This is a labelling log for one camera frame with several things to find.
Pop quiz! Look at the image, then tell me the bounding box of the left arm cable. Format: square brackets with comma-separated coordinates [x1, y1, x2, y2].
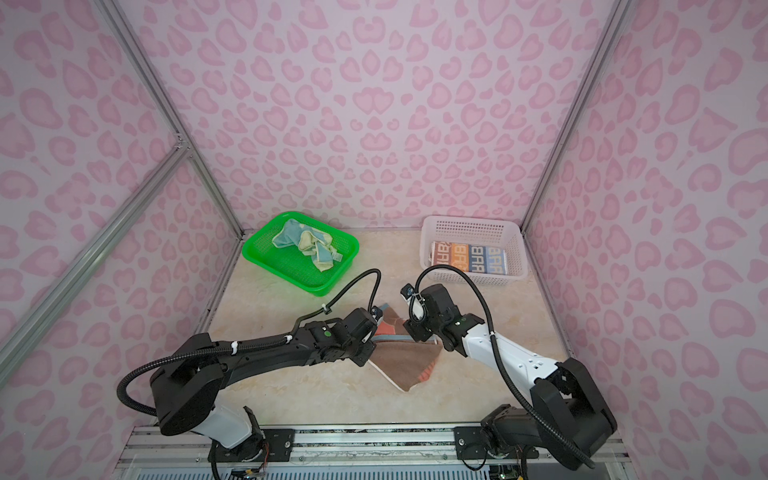
[116, 268, 383, 418]

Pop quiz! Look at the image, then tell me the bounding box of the light green towel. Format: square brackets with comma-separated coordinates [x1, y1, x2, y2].
[272, 219, 343, 272]

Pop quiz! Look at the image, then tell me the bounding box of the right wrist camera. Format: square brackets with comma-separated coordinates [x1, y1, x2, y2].
[400, 283, 416, 301]

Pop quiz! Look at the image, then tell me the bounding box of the green plastic basket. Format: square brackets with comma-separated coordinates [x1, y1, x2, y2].
[242, 212, 360, 296]

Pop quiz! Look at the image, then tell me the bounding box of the white plastic basket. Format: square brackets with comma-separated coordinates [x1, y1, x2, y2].
[419, 216, 529, 286]

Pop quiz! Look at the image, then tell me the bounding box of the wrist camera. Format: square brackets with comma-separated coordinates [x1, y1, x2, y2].
[400, 283, 416, 301]
[370, 306, 384, 321]

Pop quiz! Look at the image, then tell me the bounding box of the corner frame post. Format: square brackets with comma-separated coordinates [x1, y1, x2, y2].
[520, 0, 637, 239]
[94, 0, 245, 239]

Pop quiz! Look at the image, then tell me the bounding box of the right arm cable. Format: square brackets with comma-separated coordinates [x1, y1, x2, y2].
[412, 264, 596, 470]

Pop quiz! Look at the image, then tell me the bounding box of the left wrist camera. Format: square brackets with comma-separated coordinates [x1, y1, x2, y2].
[370, 306, 384, 321]

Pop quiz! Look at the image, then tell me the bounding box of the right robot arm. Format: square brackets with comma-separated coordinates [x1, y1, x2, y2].
[401, 284, 617, 470]

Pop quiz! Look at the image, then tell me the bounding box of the left corner frame post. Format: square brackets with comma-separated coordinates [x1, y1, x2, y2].
[94, 0, 245, 239]

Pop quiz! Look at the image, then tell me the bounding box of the red brown towel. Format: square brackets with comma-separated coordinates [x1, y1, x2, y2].
[368, 304, 443, 392]

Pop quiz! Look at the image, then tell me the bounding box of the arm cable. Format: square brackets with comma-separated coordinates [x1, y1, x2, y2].
[412, 264, 596, 470]
[116, 268, 383, 418]

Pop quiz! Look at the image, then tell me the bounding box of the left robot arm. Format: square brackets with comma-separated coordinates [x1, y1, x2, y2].
[150, 307, 383, 449]

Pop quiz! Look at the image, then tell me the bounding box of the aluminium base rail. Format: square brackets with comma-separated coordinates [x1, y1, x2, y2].
[112, 423, 636, 479]

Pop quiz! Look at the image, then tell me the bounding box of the diagonal aluminium frame bar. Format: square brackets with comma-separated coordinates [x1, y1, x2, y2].
[1, 141, 188, 385]

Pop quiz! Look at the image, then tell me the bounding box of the orange blue patterned towel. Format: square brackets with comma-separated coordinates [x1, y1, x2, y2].
[429, 241, 508, 276]

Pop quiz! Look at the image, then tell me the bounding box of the right corner frame post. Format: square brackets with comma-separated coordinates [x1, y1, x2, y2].
[520, 0, 637, 239]

